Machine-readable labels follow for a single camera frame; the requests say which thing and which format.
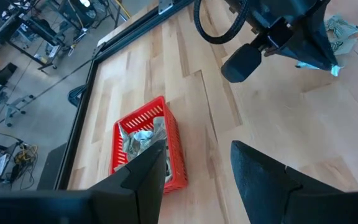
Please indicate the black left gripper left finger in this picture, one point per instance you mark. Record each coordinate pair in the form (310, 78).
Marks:
(145, 186)

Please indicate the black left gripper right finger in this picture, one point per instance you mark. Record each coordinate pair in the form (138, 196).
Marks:
(266, 186)

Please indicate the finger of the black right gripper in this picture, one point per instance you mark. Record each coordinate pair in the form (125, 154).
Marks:
(306, 43)
(326, 25)

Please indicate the red plastic mesh basket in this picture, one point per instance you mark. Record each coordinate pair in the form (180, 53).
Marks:
(179, 155)

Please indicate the dark floor panel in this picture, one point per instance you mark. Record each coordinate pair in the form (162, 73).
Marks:
(53, 168)

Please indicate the grey caster stand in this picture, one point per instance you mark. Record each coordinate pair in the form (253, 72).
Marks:
(17, 107)

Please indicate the black workstation desk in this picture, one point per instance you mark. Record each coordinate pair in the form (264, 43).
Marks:
(26, 28)

